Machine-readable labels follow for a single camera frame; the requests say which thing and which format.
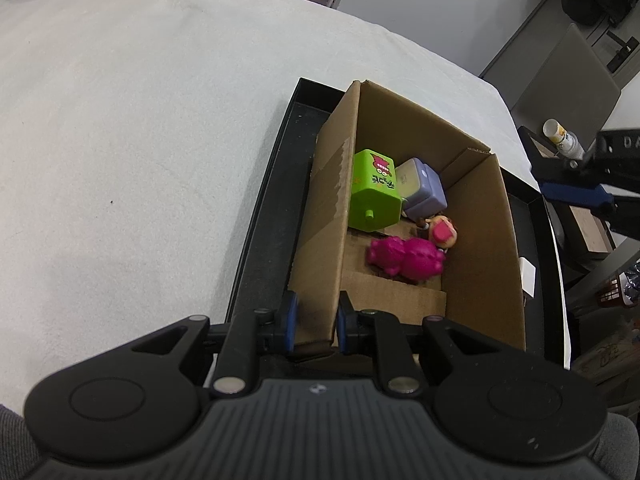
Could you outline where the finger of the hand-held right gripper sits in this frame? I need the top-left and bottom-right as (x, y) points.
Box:
(518, 125), (616, 219)
(606, 194), (640, 242)

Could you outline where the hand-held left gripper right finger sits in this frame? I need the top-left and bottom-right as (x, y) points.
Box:
(335, 290), (527, 395)

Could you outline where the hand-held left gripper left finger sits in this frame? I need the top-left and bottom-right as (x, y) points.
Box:
(127, 291), (302, 395)

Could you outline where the pink pig toy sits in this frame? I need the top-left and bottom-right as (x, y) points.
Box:
(366, 235), (447, 283)

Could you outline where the brown cardboard box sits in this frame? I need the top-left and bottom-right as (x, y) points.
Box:
(287, 80), (527, 361)

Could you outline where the green toy box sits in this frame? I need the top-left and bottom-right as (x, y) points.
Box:
(347, 148), (403, 233)

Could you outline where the small doll figure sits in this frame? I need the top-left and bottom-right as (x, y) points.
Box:
(417, 214), (459, 252)

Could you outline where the purple toy box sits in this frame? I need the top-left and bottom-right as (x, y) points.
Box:
(396, 157), (448, 221)

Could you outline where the black framed brown board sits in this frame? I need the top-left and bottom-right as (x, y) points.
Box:
(530, 135), (618, 261)

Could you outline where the paper cup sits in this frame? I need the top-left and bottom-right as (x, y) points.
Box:
(542, 119), (586, 161)

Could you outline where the red basket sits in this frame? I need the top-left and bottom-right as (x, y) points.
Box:
(597, 275), (640, 308)

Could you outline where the black tray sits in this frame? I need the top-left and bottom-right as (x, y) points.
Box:
(225, 77), (568, 381)

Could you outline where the grey leaning board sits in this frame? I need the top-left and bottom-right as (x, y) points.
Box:
(510, 24), (622, 133)

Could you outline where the small white box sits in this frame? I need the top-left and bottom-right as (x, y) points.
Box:
(518, 257), (536, 297)

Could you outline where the grey door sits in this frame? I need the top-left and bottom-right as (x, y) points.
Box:
(480, 0), (640, 126)

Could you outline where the black door handle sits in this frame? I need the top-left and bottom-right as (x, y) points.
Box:
(606, 30), (638, 73)

